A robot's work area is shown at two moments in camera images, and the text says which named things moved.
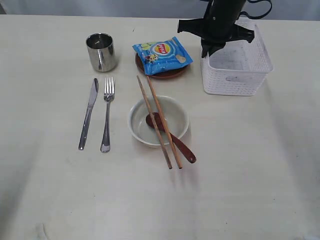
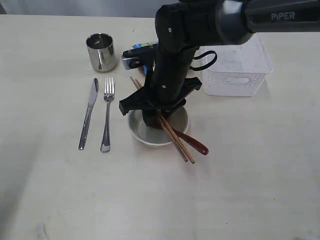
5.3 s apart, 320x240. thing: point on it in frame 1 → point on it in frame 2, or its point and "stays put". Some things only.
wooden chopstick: [153, 124] → [166, 127]
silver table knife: [91, 101] stays put
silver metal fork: [105, 145] stays put
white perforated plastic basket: [238, 67] stays put
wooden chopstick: [174, 149] → [182, 146]
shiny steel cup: [101, 50] stays put
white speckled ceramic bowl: [176, 116] stays put
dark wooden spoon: [186, 151] → [192, 142]
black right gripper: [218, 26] → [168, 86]
